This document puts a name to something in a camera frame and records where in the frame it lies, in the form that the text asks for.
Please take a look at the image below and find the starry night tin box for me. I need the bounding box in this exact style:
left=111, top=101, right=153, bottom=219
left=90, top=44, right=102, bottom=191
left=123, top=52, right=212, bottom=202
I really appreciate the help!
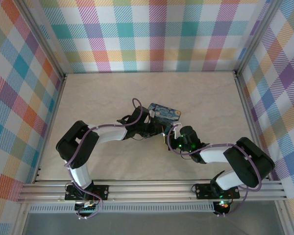
left=147, top=102, right=182, bottom=127

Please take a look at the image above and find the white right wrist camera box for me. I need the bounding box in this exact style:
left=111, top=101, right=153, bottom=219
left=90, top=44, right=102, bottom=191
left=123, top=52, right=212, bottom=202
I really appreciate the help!
left=171, top=122, right=183, bottom=138

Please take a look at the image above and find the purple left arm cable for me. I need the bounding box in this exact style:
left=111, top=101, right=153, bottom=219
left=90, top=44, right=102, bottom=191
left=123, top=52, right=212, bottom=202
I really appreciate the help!
left=65, top=97, right=152, bottom=220

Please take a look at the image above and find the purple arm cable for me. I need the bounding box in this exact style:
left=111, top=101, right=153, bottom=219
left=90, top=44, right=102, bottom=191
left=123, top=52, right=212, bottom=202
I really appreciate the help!
left=65, top=97, right=152, bottom=220
left=167, top=122, right=263, bottom=217

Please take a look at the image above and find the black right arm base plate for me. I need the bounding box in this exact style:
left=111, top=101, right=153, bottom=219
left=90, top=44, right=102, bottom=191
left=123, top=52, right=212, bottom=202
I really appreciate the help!
left=195, top=183, right=241, bottom=199

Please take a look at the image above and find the aluminium mounting rail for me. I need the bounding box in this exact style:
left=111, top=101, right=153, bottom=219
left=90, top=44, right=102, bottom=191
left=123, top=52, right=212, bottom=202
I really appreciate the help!
left=17, top=180, right=289, bottom=204

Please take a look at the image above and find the aluminium side rail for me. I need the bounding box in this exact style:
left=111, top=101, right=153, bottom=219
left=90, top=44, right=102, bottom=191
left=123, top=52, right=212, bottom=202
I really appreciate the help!
left=234, top=70, right=272, bottom=181
left=33, top=73, right=68, bottom=184

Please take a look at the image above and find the slotted grey cable duct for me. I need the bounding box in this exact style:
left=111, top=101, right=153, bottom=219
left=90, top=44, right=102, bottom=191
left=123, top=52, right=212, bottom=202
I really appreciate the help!
left=29, top=204, right=216, bottom=213

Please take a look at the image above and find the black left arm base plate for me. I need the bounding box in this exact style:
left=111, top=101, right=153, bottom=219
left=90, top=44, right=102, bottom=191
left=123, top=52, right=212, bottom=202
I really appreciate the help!
left=64, top=185, right=110, bottom=202

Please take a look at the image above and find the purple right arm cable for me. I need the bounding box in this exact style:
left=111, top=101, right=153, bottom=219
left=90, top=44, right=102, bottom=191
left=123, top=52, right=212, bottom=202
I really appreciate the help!
left=167, top=122, right=263, bottom=217

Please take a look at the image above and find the aluminium frame leg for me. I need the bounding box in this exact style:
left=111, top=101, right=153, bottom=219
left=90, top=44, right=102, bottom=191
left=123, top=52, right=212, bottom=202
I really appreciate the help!
left=13, top=203, right=30, bottom=235
left=275, top=200, right=294, bottom=235

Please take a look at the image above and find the aluminium frame post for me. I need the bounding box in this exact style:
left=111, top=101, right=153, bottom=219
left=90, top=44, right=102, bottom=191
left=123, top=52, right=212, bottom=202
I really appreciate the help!
left=235, top=0, right=281, bottom=74
left=19, top=0, right=67, bottom=79

